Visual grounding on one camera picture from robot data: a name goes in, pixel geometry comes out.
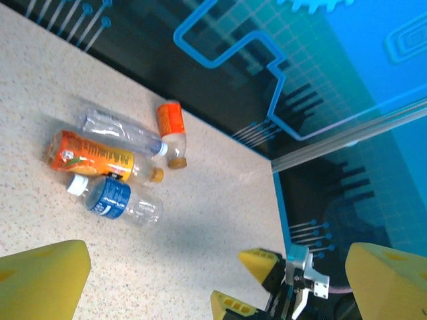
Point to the small orange-label brown-cap bottle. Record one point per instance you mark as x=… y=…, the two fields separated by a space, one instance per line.
x=171 y=120

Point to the aluminium frame post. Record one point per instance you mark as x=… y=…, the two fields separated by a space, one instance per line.
x=350 y=133

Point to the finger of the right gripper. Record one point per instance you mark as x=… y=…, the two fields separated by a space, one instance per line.
x=233 y=308
x=260 y=263

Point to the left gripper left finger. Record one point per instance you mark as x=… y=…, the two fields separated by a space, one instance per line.
x=36 y=283

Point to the orange juice label bottle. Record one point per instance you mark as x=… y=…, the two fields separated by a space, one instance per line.
x=90 y=156

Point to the blue-edged aluminium side rail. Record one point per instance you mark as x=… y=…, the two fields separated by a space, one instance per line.
x=282 y=206

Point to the clear white-cap bottle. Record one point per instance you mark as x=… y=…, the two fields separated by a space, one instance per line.
x=113 y=128

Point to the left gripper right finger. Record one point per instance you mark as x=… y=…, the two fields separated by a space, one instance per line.
x=390 y=286

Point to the blue label clear bottle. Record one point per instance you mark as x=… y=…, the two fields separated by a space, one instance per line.
x=110 y=198

